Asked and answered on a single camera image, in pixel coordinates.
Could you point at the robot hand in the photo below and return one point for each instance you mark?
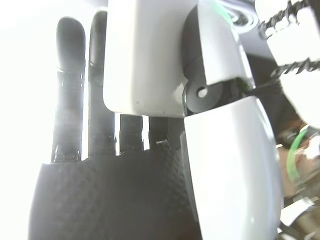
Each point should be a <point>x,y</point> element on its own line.
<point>112,195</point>

